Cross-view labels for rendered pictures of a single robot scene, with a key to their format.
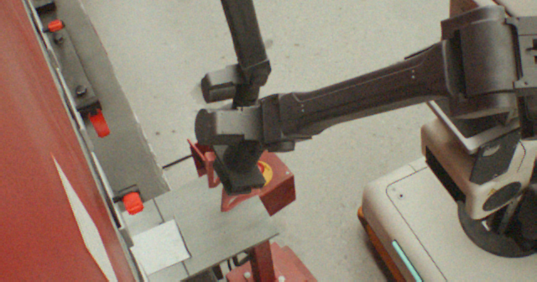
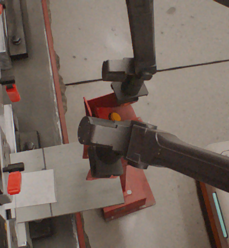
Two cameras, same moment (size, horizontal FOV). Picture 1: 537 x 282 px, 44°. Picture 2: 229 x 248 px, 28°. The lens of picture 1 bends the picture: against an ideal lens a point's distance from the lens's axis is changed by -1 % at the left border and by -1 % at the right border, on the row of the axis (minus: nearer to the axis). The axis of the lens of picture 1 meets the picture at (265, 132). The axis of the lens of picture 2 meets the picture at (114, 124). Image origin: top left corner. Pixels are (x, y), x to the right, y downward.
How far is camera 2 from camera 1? 0.26 m
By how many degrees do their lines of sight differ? 12
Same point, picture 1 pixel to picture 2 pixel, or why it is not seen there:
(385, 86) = (223, 178)
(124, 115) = (42, 66)
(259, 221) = (113, 189)
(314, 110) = (166, 158)
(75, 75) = (15, 25)
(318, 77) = (200, 47)
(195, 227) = (66, 180)
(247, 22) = (145, 39)
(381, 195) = not seen: hidden behind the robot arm
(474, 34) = not seen: outside the picture
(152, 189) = (47, 131)
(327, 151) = (189, 105)
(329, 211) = not seen: hidden behind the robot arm
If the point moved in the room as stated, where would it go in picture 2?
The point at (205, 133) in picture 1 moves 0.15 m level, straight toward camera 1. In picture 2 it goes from (84, 136) to (80, 211)
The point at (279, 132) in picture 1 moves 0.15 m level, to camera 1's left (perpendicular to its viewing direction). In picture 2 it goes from (138, 157) to (58, 145)
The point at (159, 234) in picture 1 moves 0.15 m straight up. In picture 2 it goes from (39, 178) to (29, 156)
